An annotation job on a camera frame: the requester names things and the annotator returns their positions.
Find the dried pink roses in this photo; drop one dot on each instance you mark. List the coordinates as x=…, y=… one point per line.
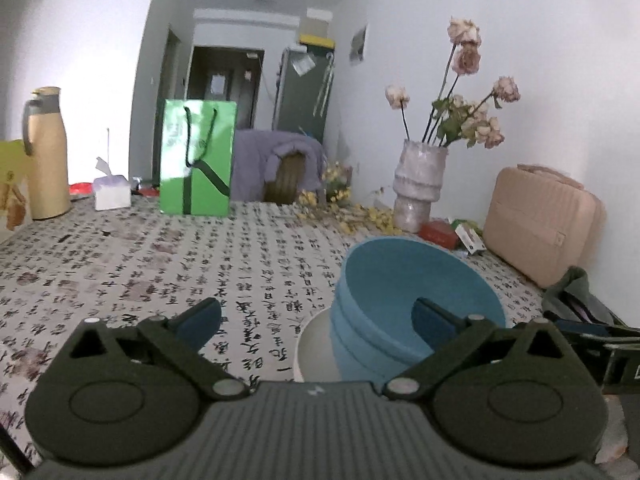
x=465, y=110

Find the beige thermos jug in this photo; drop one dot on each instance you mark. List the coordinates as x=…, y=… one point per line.
x=47, y=170

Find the grey-green bag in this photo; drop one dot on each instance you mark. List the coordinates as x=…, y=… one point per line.
x=575, y=295

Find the white folded umbrella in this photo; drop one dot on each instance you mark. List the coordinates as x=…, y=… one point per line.
x=325, y=85

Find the wall electrical panel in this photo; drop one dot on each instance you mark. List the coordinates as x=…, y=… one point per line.
x=359, y=45

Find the white plate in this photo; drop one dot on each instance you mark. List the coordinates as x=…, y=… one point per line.
x=315, y=350

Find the grey refrigerator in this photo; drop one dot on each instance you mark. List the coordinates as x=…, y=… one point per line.
x=300, y=100

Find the wooden chair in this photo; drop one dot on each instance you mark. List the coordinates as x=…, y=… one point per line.
x=285, y=180

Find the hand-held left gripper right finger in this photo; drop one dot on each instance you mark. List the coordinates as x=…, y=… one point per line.
x=432, y=321

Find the green paper bag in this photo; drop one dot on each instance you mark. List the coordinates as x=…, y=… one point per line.
x=200, y=160

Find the dark brown door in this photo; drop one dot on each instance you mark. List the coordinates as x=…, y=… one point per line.
x=220, y=85

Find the yellow-green snack box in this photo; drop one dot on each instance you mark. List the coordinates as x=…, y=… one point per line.
x=12, y=185

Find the red box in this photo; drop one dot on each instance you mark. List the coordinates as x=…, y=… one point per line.
x=437, y=234

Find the chair with purple jacket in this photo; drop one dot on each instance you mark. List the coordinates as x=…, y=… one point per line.
x=255, y=165

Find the white tissue pack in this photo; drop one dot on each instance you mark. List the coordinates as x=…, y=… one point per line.
x=112, y=195

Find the green snack packet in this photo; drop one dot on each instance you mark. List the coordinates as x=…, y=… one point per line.
x=469, y=237

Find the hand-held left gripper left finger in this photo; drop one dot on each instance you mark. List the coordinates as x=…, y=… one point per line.
x=200, y=321

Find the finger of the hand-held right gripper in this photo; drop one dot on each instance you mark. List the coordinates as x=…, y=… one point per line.
x=582, y=329

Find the red basin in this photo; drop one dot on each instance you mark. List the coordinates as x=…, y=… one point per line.
x=82, y=188

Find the beige ribbed case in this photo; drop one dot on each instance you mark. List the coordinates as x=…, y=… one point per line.
x=540, y=220

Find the yellow and black box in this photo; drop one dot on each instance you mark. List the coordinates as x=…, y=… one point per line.
x=315, y=42

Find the yellow flower branch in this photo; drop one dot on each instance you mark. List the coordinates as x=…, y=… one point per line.
x=350, y=210

